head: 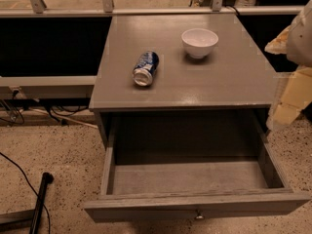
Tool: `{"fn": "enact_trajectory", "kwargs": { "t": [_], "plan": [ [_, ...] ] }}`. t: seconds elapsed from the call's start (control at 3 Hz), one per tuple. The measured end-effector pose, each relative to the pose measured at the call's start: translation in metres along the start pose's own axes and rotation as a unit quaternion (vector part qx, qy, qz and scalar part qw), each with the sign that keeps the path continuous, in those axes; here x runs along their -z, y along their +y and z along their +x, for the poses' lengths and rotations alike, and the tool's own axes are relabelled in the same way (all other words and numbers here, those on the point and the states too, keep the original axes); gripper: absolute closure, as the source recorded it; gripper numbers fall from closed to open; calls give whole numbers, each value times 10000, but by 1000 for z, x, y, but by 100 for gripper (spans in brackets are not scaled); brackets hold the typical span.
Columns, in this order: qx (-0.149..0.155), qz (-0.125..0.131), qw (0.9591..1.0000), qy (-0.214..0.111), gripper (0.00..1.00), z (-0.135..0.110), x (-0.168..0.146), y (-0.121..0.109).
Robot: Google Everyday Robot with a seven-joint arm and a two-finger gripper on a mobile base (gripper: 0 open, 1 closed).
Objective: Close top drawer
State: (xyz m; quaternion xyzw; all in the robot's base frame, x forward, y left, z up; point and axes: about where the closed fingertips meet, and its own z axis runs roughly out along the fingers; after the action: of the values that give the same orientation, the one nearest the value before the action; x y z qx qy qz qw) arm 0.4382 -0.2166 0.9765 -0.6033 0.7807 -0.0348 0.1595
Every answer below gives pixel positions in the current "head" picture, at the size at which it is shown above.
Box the cream gripper fingers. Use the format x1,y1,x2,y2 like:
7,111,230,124
264,26,291,55

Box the grey top drawer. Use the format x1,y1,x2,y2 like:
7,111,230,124
83,114,312,223

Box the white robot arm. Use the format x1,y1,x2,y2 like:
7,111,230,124
264,0,312,130

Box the grey wooden drawer cabinet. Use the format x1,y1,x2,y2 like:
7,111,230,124
90,14,283,140

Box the silver top drawer knob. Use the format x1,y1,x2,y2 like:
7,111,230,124
194,211,205,220

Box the white ceramic bowl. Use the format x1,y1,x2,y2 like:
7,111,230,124
181,28,218,59

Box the blue soda can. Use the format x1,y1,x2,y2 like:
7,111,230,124
133,51,159,87

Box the black metal stand leg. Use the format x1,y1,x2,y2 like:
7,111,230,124
0,172,55,234

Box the grey metal railing frame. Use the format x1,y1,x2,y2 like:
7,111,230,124
1,0,309,99

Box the tangled cables under rail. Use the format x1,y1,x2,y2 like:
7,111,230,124
0,88,98,130

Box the black floor cable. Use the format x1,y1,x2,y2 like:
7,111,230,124
0,151,52,234

